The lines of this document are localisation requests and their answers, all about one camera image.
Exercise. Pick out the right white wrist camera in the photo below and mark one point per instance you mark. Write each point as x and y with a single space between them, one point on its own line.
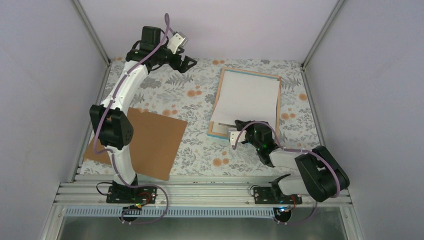
236 137

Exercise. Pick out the brown backing board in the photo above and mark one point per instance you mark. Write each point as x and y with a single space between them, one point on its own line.
137 143

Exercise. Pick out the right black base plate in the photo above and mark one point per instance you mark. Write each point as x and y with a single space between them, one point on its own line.
273 196

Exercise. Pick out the slotted cable duct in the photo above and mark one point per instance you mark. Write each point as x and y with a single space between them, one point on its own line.
172 212

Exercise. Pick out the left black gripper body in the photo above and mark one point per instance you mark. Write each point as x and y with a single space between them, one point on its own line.
174 64

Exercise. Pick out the printed photo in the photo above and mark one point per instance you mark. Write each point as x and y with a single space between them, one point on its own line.
248 99

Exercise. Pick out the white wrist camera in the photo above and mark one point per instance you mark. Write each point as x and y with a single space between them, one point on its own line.
177 42
236 137

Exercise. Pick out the teal wooden picture frame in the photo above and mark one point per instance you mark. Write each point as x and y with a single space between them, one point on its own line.
218 99

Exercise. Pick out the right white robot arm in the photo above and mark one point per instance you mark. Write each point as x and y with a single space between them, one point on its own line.
320 175

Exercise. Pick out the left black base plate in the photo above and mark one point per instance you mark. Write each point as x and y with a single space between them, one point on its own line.
125 195

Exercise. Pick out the floral tablecloth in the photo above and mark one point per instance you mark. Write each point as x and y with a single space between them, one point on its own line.
190 97

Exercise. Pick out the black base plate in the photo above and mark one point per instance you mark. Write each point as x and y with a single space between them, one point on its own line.
273 196
125 195

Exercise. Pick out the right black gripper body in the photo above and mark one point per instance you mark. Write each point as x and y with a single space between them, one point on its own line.
257 145

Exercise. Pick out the cream mat board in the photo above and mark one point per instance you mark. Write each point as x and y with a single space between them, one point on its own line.
218 128

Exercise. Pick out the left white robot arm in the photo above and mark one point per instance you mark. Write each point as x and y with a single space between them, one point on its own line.
136 70

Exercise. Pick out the aluminium rail frame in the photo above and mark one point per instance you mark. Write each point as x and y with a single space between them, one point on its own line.
335 219

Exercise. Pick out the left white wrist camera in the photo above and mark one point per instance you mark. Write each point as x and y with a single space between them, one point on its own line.
177 42

